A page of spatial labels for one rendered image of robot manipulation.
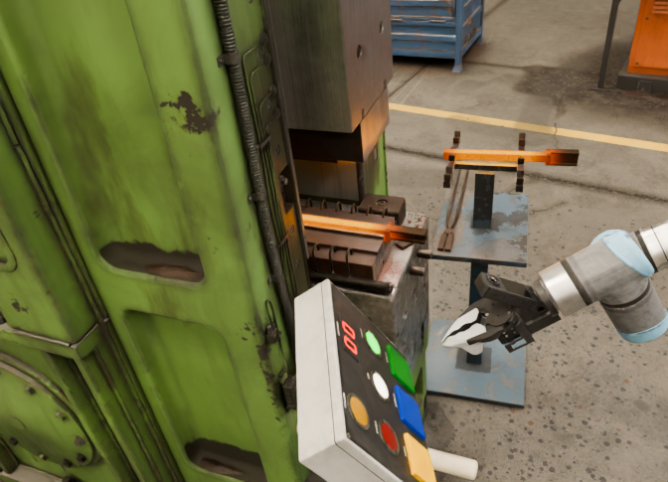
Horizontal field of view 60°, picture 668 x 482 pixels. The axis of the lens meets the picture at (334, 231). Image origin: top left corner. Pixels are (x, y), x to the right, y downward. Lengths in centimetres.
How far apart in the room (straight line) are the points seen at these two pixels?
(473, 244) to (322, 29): 104
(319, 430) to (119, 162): 67
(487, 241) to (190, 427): 109
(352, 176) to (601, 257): 87
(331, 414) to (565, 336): 190
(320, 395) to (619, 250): 55
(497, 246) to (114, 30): 132
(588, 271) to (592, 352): 158
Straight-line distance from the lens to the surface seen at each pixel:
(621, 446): 237
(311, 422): 88
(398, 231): 147
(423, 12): 520
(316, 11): 110
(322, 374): 92
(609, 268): 106
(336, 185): 176
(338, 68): 112
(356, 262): 143
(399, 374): 111
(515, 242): 195
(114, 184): 127
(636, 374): 260
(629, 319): 114
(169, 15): 93
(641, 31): 487
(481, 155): 188
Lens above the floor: 188
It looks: 36 degrees down
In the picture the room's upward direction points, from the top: 7 degrees counter-clockwise
